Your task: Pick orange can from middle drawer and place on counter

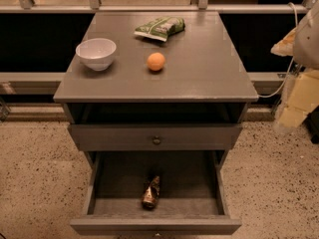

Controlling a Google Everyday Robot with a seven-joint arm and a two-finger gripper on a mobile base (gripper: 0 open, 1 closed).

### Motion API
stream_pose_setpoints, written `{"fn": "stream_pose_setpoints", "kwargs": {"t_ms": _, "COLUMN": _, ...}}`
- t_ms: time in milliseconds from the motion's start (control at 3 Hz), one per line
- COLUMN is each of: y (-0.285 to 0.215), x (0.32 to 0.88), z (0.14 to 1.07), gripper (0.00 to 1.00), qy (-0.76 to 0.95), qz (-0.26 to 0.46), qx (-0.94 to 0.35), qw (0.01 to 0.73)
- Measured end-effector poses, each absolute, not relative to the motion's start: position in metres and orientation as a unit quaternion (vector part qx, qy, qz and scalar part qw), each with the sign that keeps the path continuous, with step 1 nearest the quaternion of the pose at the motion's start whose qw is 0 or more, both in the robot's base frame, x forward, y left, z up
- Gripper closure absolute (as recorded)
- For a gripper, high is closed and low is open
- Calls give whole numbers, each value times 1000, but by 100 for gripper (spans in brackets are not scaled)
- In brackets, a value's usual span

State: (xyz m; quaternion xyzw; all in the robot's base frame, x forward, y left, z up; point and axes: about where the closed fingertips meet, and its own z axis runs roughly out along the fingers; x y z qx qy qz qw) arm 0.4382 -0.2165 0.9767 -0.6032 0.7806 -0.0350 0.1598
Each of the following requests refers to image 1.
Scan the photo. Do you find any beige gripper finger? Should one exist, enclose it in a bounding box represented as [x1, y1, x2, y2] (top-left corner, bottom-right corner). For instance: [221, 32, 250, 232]
[270, 29, 296, 57]
[274, 68, 319, 132]

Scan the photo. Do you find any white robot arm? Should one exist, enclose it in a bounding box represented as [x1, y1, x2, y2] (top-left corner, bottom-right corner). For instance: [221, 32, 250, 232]
[270, 1, 319, 131]

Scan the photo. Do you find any grey wooden drawer cabinet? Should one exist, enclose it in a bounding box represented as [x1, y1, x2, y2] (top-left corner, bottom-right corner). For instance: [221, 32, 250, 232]
[53, 10, 259, 237]

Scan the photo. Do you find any round brass drawer knob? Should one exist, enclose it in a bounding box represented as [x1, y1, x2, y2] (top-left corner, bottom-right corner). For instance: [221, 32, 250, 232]
[153, 136, 161, 145]

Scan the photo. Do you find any open grey middle drawer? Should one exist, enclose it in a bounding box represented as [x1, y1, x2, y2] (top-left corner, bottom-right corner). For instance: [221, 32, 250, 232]
[71, 151, 241, 235]

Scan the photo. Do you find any closed grey top drawer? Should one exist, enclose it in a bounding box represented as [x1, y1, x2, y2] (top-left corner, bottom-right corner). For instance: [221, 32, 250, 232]
[69, 123, 242, 151]

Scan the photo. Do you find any green chip bag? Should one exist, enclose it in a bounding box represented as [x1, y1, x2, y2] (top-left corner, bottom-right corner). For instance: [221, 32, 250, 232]
[135, 16, 185, 42]

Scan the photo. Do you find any orange fruit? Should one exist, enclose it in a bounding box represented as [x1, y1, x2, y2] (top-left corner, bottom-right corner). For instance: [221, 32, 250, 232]
[147, 53, 165, 72]

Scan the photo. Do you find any white ceramic bowl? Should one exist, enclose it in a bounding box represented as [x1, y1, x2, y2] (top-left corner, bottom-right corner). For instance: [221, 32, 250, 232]
[76, 38, 117, 71]

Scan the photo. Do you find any white cable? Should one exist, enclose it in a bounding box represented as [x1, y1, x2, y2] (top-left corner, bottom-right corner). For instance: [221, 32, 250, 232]
[257, 1, 300, 100]

